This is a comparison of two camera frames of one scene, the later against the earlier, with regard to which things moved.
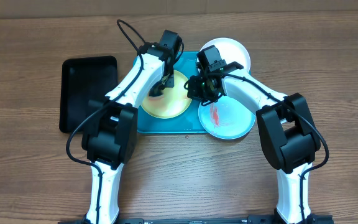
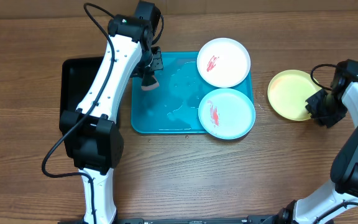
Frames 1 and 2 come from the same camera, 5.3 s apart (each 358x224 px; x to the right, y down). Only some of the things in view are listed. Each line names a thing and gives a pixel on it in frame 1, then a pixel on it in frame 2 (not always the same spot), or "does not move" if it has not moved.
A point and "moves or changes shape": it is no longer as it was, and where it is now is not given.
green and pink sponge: x=156 y=98 moves or changes shape
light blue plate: x=227 y=118 does not move
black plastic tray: x=82 y=79 does not move
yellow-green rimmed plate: x=167 y=102 -> x=288 y=92
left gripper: x=169 y=83 -> x=158 y=65
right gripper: x=195 y=94 -> x=319 y=117
